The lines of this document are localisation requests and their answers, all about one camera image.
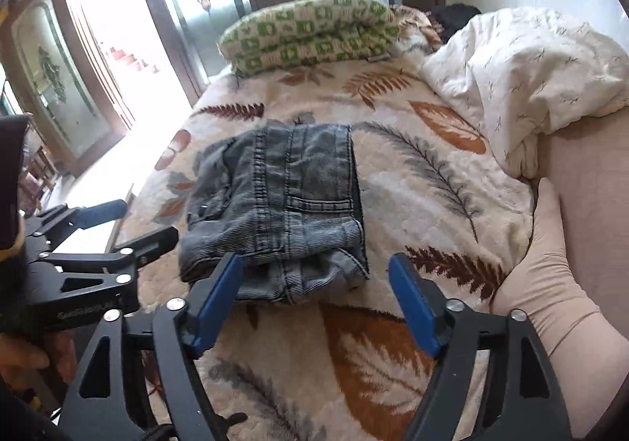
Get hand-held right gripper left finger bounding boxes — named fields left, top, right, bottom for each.
left=59, top=252, right=245, bottom=441

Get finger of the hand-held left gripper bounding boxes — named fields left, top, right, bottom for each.
left=22, top=199, right=129, bottom=250
left=29, top=226, right=178, bottom=304

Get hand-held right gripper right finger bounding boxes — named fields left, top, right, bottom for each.
left=388, top=252, right=573, bottom=441

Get grey denim pants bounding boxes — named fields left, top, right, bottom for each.
left=179, top=123, right=370, bottom=307

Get person's left hand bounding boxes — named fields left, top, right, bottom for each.
left=0, top=333, right=52, bottom=373

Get leaf print quilt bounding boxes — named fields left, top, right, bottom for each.
left=118, top=4, right=536, bottom=441

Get outdoor steps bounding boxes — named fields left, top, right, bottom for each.
left=101, top=44, right=160, bottom=75

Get beige bed sheet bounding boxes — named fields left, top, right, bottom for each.
left=535, top=114, right=629, bottom=338

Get white printed duvet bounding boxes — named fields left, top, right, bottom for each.
left=420, top=6, right=629, bottom=179

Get green patterned pillow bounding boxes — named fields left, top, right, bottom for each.
left=217, top=0, right=401, bottom=77

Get dark cloth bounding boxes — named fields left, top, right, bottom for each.
left=430, top=3, right=485, bottom=46

